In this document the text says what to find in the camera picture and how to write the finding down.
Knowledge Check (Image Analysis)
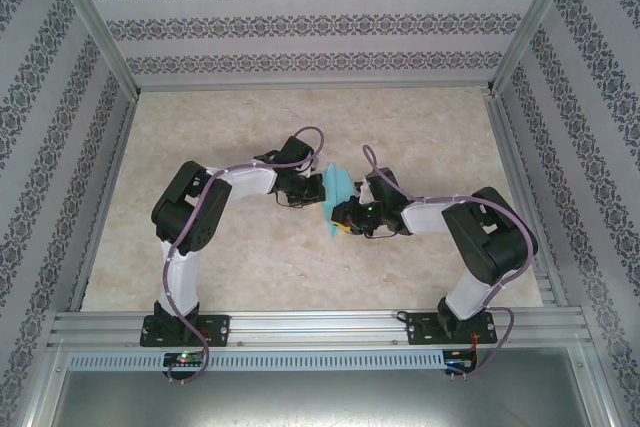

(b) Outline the aluminium mounting rail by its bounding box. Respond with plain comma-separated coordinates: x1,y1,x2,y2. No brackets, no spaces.
47,309,594,348

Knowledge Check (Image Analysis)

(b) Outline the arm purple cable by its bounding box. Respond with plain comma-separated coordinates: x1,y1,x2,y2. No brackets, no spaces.
162,125,327,384
361,144,534,377

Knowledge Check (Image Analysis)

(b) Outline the slotted grey cable duct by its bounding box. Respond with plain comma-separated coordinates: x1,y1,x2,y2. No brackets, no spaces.
67,349,447,371

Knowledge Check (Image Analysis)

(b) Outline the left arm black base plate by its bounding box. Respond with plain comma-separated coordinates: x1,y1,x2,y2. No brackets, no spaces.
139,314,232,348

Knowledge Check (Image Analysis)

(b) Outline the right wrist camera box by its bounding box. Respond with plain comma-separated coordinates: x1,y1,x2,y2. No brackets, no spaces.
353,180,375,206

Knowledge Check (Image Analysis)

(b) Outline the grey sheet metal panel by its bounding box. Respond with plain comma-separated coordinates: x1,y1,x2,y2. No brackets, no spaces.
49,366,599,427

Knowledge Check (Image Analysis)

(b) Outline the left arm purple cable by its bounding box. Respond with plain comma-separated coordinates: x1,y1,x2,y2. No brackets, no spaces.
162,125,327,384

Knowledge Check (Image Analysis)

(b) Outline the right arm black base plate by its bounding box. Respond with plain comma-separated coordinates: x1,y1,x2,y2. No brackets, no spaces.
405,310,499,347

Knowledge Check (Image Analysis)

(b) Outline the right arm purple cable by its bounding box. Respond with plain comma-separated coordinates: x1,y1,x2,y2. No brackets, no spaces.
361,144,534,377

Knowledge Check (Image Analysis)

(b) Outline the light blue paper sheet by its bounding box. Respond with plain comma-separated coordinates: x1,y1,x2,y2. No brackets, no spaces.
321,162,359,240

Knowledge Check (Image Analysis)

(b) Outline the aluminium frame post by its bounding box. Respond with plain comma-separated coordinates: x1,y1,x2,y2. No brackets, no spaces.
484,0,599,98
43,0,142,98

